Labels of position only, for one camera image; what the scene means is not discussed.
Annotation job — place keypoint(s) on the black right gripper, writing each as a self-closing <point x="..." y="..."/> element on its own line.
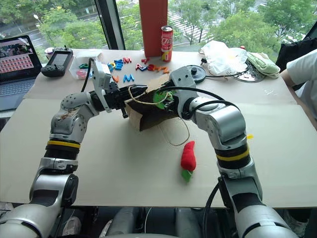
<point x="171" y="104"/>

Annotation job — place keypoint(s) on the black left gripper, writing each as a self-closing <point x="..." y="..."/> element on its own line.
<point x="115" y="96"/>

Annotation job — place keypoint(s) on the green plush toy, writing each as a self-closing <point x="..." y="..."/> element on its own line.
<point x="158" y="98"/>

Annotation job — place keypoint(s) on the brown paper bag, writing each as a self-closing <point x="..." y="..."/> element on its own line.
<point x="151" y="116"/>

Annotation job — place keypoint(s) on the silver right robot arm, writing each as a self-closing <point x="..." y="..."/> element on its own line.
<point x="223" y="121"/>

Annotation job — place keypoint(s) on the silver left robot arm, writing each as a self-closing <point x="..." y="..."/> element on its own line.
<point x="67" y="119"/>

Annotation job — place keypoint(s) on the red chili plush toy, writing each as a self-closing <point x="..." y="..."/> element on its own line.
<point x="188" y="158"/>

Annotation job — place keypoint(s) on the white plastic bag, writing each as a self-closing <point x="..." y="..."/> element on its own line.
<point x="223" y="58"/>

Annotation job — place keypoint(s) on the black bag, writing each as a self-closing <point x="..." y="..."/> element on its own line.
<point x="294" y="50"/>

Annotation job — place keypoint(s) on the blue letter M magnet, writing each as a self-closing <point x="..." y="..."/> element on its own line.
<point x="128" y="78"/>

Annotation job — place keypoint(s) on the orange letter V magnet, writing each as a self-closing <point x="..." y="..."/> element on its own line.
<point x="115" y="78"/>

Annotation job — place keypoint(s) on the red letter A magnet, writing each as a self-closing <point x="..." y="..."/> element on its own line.
<point x="139" y="67"/>

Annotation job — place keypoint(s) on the blue letter E magnet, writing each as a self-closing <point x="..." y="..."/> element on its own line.
<point x="119" y="66"/>

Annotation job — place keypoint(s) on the yellow letter O magnet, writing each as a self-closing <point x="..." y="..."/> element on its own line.
<point x="112" y="66"/>

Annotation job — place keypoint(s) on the black round disc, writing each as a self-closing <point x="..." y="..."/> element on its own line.
<point x="198" y="73"/>

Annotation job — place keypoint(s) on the red letter M magnet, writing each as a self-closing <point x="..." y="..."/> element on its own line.
<point x="127" y="60"/>

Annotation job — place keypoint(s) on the blue letter X magnet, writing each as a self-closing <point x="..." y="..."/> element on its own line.
<point x="118" y="61"/>

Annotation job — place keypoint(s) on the small red letter magnet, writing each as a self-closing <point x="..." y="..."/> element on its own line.
<point x="145" y="60"/>

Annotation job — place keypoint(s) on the red letter magnet in box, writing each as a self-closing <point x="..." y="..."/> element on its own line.
<point x="80" y="73"/>

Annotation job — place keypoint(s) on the green letter magnet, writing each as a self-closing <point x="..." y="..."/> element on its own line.
<point x="83" y="66"/>

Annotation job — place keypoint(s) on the red drink can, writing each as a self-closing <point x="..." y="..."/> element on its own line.
<point x="166" y="42"/>

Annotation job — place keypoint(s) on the clear plastic box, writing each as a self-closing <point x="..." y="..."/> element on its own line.
<point x="78" y="65"/>

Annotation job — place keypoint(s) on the red pillar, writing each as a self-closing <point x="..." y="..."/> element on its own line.
<point x="153" y="27"/>

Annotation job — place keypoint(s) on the black handheld controller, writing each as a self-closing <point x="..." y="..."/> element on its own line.
<point x="58" y="62"/>

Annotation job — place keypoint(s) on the round glass lid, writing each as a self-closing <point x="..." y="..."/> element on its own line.
<point x="250" y="77"/>

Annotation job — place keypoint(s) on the small yellow scrap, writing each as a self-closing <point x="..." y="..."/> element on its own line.
<point x="250" y="136"/>

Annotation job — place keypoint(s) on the small white cup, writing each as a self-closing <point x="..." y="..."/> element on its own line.
<point x="48" y="52"/>

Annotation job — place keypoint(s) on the light green cloth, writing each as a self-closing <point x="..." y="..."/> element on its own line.
<point x="262" y="65"/>

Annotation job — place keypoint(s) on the open laptop computer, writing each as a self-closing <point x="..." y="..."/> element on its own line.
<point x="15" y="72"/>

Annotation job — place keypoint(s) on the person in white shirt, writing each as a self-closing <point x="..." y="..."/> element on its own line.
<point x="303" y="74"/>

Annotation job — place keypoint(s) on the grey shoe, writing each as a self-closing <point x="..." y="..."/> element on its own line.
<point x="71" y="225"/>

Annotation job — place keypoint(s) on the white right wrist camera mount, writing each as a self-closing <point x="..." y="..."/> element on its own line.
<point x="183" y="79"/>

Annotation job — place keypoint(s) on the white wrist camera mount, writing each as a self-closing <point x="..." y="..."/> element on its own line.
<point x="100" y="74"/>
<point x="183" y="79"/>

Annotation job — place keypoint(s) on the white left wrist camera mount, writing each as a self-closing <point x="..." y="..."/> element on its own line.
<point x="100" y="74"/>

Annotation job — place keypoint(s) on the dark window frame post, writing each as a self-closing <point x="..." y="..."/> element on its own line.
<point x="110" y="22"/>

